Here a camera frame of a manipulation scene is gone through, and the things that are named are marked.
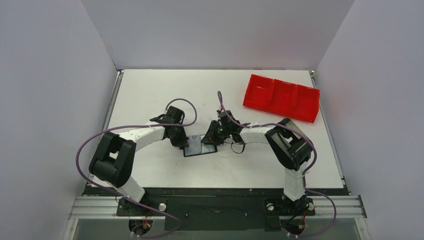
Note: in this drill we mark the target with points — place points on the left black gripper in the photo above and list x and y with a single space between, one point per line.
182 142

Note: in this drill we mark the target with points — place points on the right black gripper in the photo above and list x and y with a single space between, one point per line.
211 134

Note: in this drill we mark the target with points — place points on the black leather card holder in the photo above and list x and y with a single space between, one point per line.
206 149

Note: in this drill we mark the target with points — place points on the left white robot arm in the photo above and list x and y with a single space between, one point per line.
114 157

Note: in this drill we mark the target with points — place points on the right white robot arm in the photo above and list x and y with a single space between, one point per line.
285 139

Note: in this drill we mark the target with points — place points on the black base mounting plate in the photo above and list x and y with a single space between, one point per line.
227 209

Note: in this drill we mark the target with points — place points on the red plastic divided tray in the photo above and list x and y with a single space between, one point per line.
282 98

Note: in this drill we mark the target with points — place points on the aluminium rail frame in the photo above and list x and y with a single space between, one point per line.
106 207

